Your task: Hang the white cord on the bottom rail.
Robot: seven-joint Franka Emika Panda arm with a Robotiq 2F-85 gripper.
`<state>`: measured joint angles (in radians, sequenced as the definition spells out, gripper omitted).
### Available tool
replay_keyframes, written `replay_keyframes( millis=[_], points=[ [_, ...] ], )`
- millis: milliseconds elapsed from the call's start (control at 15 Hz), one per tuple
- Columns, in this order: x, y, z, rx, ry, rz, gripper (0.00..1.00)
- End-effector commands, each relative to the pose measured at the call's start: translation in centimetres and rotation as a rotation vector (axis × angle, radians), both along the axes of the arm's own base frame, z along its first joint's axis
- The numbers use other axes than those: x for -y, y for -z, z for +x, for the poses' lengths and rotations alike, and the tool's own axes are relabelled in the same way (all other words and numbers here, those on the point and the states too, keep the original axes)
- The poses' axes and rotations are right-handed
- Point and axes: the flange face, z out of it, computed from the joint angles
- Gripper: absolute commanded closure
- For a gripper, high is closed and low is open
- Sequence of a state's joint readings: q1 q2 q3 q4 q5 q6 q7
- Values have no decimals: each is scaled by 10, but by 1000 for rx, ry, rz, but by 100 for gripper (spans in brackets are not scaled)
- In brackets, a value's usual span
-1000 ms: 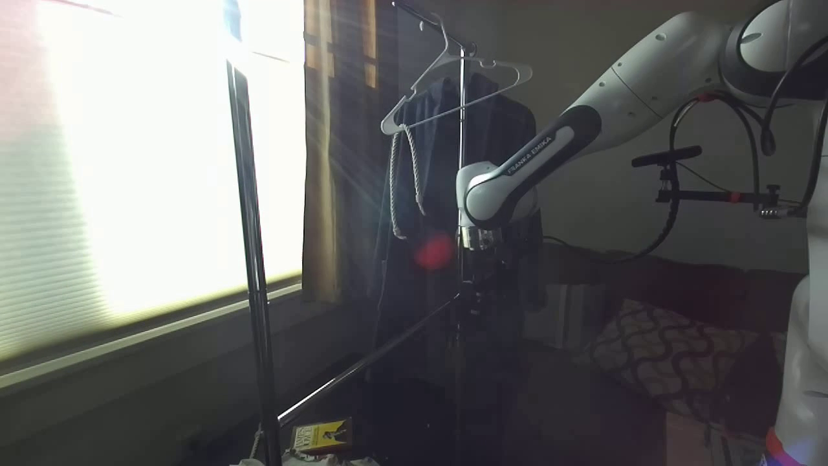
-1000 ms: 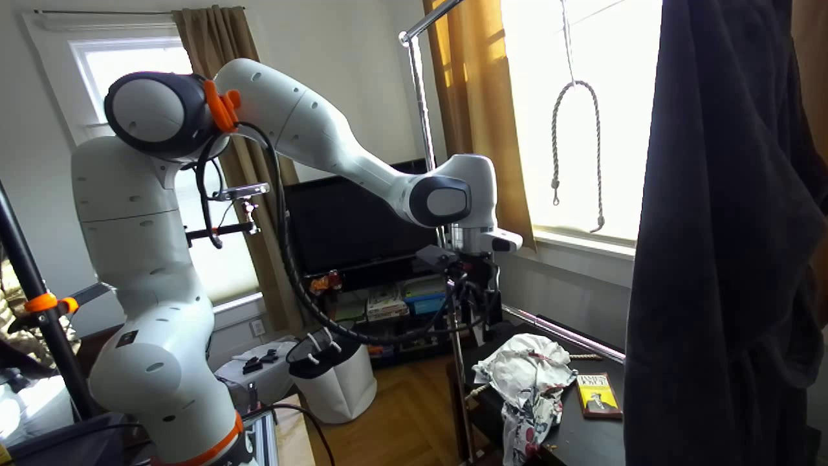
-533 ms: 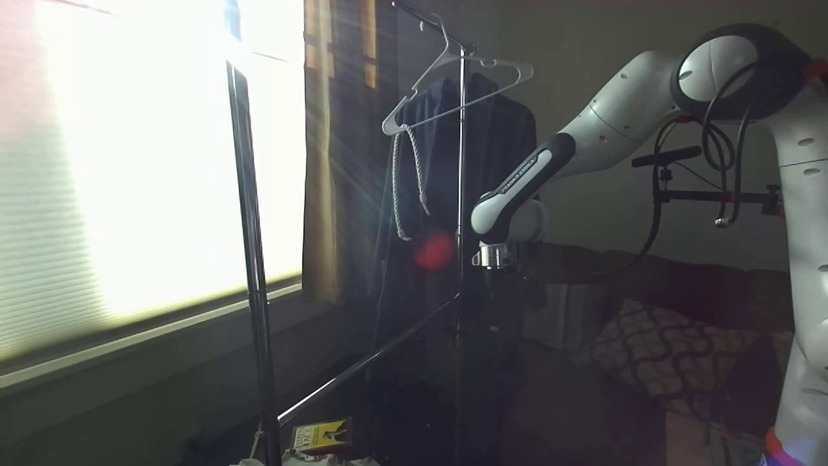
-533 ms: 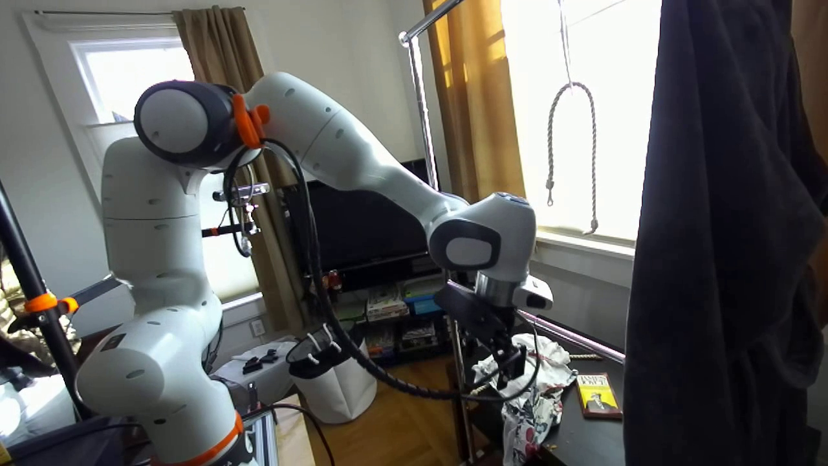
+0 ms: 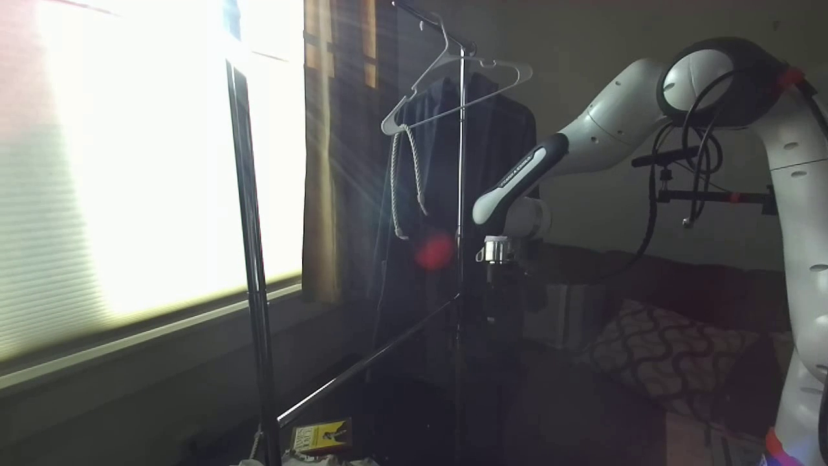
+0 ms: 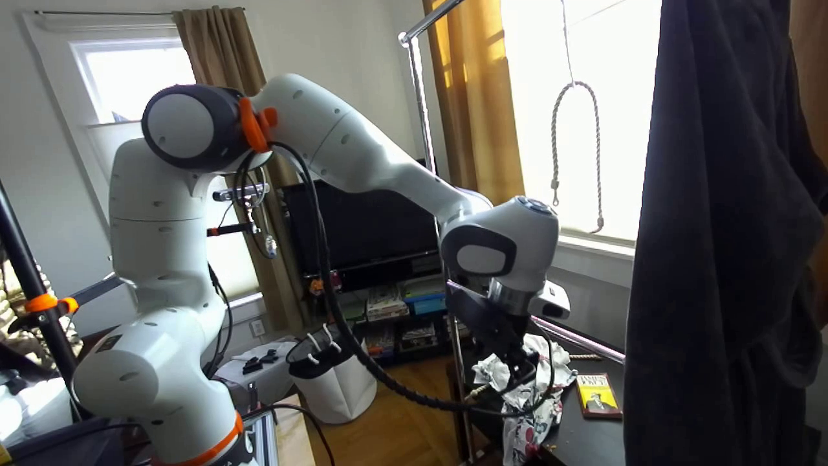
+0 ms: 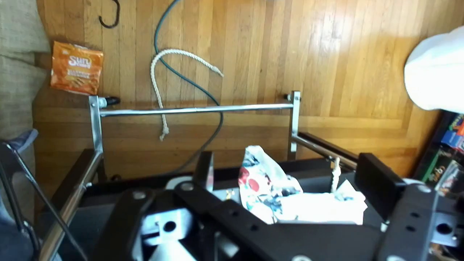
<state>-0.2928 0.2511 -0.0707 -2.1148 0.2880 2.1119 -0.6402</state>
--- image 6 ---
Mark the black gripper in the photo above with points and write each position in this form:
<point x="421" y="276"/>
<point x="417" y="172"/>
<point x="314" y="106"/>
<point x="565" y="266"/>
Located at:
<point x="494" y="324"/>

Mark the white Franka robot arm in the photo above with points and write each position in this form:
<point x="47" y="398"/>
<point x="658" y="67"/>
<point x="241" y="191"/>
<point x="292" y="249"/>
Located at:
<point x="164" y="261"/>

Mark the crumpled white cloth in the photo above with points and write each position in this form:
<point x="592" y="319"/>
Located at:
<point x="539" y="423"/>

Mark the yellow small box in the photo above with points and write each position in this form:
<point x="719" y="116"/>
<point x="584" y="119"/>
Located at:
<point x="598" y="396"/>

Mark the blue box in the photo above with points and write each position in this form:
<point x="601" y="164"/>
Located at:
<point x="428" y="302"/>

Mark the dark television stand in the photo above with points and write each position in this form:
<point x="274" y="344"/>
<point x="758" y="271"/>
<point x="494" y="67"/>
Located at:
<point x="390" y="332"/>

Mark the white bucket with black liner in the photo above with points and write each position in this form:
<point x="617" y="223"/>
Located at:
<point x="338" y="390"/>

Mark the black flat television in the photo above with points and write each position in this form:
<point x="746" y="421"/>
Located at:
<point x="372" y="234"/>

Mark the small orange toy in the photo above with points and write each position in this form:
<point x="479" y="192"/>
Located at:
<point x="323" y="283"/>

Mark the dark hanging hoodie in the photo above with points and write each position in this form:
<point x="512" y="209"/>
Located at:
<point x="725" y="261"/>

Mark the white console with black controllers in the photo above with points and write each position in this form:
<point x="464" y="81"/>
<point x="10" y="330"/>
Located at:
<point x="249" y="372"/>

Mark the silver metal clothes rack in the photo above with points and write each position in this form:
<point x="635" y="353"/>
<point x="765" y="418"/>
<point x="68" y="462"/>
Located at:
<point x="421" y="95"/>

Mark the brown window curtain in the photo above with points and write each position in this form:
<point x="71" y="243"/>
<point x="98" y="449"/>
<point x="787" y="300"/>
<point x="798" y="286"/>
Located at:
<point x="217" y="42"/>
<point x="811" y="68"/>

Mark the black tripod with orange clamp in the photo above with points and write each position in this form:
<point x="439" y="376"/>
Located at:
<point x="29" y="276"/>

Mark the camouflage fabric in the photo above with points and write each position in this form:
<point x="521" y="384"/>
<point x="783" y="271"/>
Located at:
<point x="16" y="332"/>

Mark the white wall outlet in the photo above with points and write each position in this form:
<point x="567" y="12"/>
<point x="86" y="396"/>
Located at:
<point x="258" y="328"/>

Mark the black camera on clamp arm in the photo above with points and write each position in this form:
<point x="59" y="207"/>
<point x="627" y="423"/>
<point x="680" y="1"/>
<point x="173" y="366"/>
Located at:
<point x="228" y="231"/>

